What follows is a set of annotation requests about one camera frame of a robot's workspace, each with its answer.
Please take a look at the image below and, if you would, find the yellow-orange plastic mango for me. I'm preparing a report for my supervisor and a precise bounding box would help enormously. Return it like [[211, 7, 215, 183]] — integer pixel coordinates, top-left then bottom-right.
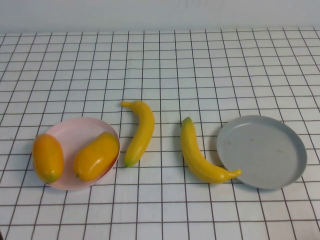
[[73, 131, 120, 182]]

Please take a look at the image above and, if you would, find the pink round plate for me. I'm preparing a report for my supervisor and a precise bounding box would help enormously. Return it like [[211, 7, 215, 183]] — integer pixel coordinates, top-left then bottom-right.
[[32, 117, 121, 191]]

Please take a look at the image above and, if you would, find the grey round plate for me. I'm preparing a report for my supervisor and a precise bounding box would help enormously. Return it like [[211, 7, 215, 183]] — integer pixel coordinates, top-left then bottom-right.
[[216, 114, 308, 190]]

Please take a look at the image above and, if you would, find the yellow plastic banana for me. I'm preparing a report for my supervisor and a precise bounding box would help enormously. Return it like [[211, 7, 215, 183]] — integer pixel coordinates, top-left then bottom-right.
[[120, 100, 156, 168], [180, 116, 243, 185]]

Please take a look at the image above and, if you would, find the deep orange plastic mango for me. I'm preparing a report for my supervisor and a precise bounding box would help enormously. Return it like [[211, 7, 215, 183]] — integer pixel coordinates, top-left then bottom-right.
[[32, 133, 65, 185]]

